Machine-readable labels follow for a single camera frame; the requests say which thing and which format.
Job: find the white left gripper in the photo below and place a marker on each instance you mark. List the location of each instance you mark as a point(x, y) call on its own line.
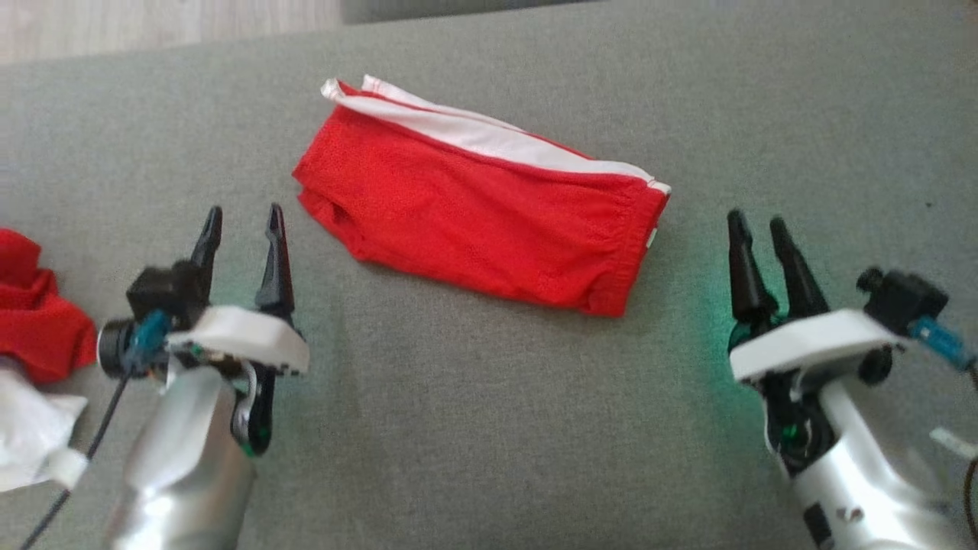
point(244, 336)

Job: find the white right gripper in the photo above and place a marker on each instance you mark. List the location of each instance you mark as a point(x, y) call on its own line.
point(810, 340)

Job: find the red mesh shorts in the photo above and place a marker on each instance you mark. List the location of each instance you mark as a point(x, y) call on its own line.
point(474, 214)

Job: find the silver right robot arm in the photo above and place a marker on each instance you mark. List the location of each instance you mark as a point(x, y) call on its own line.
point(856, 473)

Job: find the large grey sofa chaise cushion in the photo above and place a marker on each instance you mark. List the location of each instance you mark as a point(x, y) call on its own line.
point(489, 428)

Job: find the grey sofa seat cushion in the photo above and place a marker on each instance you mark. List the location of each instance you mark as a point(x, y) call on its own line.
point(458, 8)

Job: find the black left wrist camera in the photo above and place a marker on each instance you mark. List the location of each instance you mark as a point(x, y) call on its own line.
point(164, 290)

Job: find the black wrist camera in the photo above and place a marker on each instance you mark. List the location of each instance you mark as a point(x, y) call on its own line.
point(164, 290)
point(905, 298)

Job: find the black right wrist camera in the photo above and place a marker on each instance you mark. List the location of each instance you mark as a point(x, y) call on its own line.
point(905, 298)

